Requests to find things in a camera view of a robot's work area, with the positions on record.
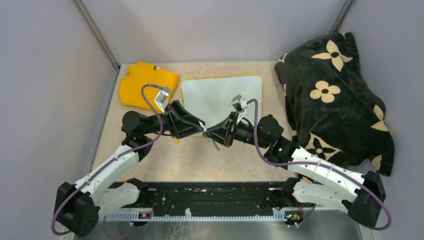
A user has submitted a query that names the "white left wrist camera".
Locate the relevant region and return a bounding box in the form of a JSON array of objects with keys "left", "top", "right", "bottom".
[{"left": 154, "top": 87, "right": 172, "bottom": 113}]

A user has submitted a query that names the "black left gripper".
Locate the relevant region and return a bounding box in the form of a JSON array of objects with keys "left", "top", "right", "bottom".
[{"left": 142, "top": 99, "right": 206, "bottom": 139}]

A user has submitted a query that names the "corner metal post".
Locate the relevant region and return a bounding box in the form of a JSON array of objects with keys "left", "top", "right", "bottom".
[
  {"left": 329, "top": 0, "right": 355, "bottom": 34},
  {"left": 72, "top": 0, "right": 121, "bottom": 71}
]

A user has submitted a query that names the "right corner metal post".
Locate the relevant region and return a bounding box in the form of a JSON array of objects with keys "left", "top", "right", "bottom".
[{"left": 329, "top": 0, "right": 355, "bottom": 34}]

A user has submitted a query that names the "white marker pen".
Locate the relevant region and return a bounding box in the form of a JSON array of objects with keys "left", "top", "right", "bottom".
[{"left": 198, "top": 120, "right": 221, "bottom": 153}]

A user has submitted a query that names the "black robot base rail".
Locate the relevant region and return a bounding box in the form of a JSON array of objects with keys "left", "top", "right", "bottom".
[{"left": 107, "top": 178, "right": 305, "bottom": 226}]

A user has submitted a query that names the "yellow folded cloth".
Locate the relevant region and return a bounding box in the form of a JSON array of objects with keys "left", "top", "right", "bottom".
[{"left": 118, "top": 61, "right": 180, "bottom": 115}]

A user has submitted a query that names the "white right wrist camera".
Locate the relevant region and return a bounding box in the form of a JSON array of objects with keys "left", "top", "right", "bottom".
[{"left": 231, "top": 94, "right": 249, "bottom": 114}]

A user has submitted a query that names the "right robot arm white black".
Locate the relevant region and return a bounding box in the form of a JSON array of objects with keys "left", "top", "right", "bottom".
[{"left": 202, "top": 112, "right": 393, "bottom": 231}]

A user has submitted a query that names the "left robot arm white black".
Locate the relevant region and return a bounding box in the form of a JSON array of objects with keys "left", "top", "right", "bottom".
[{"left": 51, "top": 100, "right": 206, "bottom": 237}]

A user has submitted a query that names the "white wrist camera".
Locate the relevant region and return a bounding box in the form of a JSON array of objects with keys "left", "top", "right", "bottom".
[
  {"left": 154, "top": 87, "right": 172, "bottom": 113},
  {"left": 231, "top": 94, "right": 249, "bottom": 114}
]

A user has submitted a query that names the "left corner metal post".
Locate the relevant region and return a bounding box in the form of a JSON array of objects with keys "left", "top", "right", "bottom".
[{"left": 72, "top": 0, "right": 121, "bottom": 71}]

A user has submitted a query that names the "black floral blanket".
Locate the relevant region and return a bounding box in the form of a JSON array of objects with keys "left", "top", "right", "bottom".
[{"left": 274, "top": 32, "right": 395, "bottom": 177}]

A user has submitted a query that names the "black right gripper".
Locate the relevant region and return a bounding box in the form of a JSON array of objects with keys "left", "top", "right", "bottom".
[{"left": 203, "top": 111, "right": 270, "bottom": 149}]

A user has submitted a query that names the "yellow framed whiteboard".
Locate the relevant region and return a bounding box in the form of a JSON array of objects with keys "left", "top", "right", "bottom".
[{"left": 180, "top": 75, "right": 263, "bottom": 128}]

